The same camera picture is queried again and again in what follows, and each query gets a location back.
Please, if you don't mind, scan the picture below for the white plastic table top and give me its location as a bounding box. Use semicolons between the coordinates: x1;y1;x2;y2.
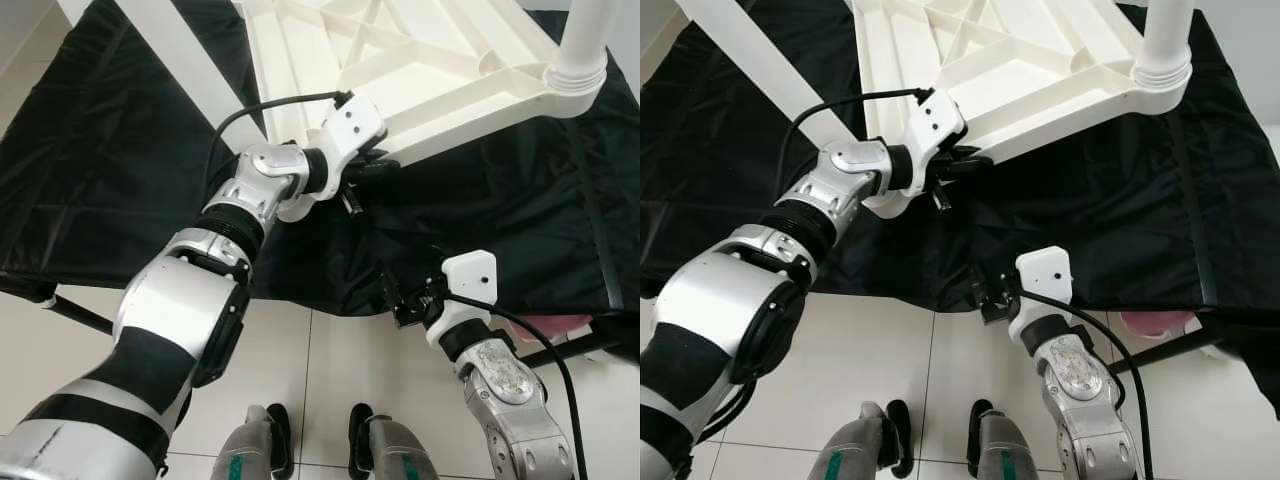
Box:
850;0;1196;221
235;0;611;223

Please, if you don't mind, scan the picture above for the pink slipper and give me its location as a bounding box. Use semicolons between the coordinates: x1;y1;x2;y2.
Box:
525;312;591;346
1120;308;1201;341

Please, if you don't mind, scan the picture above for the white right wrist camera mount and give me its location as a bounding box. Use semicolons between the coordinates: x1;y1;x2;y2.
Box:
1005;246;1073;346
425;250;499;351

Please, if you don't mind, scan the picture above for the black table cloth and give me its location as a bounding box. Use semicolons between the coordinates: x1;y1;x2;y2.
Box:
640;0;1280;419
0;0;641;319

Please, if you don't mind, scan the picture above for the grey left robot foot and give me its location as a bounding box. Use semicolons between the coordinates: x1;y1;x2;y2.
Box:
215;403;296;480
805;400;913;480

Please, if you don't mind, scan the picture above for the grey robot foot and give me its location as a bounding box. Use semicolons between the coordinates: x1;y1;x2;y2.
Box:
805;400;913;480
965;400;1051;480
348;403;441;480
215;403;296;480

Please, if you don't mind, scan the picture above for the black metal table frame bar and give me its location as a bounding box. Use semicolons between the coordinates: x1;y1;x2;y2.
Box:
1105;315;1241;376
520;315;641;371

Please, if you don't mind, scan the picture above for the grey right robot foot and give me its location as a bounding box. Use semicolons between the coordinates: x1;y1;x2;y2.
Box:
348;403;441;480
965;400;1051;480

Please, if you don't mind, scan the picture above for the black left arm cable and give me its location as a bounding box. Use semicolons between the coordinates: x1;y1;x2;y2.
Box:
775;87;936;201
205;90;353;201

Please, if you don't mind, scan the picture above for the black metal table frame leg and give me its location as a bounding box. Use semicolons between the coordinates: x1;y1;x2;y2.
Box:
0;285;116;336

